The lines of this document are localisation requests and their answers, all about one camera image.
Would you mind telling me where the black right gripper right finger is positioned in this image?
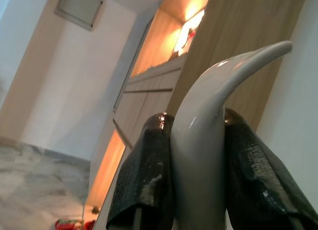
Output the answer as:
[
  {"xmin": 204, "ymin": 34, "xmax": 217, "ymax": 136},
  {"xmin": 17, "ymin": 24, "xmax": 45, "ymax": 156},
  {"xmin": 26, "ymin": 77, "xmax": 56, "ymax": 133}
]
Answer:
[{"xmin": 223, "ymin": 107, "xmax": 318, "ymax": 230}]

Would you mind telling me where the glowing cabinet light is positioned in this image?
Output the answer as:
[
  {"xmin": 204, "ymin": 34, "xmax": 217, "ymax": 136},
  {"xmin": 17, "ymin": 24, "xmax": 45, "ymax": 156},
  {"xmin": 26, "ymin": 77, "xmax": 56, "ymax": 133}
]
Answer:
[{"xmin": 173, "ymin": 8, "xmax": 206, "ymax": 57}]

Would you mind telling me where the light wooden cabinet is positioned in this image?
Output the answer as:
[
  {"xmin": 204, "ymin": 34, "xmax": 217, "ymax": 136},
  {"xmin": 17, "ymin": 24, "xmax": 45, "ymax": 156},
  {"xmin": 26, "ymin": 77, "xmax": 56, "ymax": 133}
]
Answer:
[{"xmin": 84, "ymin": 0, "xmax": 309, "ymax": 230}]

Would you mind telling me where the grey wall panel box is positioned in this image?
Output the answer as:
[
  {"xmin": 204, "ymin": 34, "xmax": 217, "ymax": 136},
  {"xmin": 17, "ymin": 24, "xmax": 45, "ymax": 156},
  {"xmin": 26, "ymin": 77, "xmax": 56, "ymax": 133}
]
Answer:
[{"xmin": 54, "ymin": 0, "xmax": 105, "ymax": 32}]

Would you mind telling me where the beige long-handled dustpan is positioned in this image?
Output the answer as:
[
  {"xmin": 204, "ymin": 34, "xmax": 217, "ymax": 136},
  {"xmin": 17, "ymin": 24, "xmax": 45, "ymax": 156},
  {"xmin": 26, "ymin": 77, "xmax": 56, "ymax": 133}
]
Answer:
[{"xmin": 169, "ymin": 40, "xmax": 294, "ymax": 230}]

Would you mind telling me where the red object on floor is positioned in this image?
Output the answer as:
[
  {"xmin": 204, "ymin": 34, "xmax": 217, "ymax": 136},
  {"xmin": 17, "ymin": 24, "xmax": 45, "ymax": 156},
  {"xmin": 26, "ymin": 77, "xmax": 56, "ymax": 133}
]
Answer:
[{"xmin": 55, "ymin": 217, "xmax": 96, "ymax": 230}]

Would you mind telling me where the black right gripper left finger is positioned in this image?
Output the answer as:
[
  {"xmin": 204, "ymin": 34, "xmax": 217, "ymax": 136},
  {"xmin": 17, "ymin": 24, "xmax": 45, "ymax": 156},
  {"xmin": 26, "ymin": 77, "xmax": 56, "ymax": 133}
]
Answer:
[{"xmin": 106, "ymin": 112, "xmax": 176, "ymax": 230}]

